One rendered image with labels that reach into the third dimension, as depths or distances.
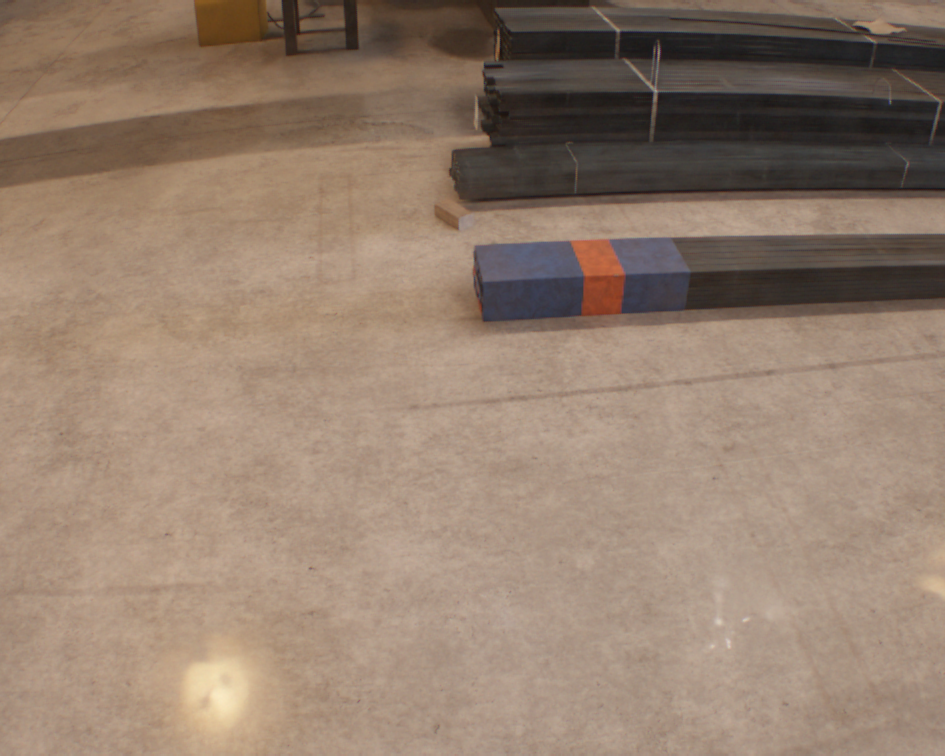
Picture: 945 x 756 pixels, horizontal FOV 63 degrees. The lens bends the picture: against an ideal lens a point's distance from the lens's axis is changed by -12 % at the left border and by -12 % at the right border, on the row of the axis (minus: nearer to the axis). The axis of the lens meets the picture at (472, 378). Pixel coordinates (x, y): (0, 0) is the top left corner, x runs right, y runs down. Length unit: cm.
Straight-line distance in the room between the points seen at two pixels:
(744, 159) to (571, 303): 138
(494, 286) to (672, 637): 135
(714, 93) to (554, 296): 151
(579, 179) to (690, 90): 70
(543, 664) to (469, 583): 30
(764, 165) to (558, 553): 233
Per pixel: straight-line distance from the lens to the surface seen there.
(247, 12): 628
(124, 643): 219
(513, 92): 377
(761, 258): 319
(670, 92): 395
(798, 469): 258
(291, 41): 586
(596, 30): 444
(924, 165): 450
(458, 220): 346
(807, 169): 413
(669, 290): 303
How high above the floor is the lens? 170
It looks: 39 degrees down
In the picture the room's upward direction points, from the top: straight up
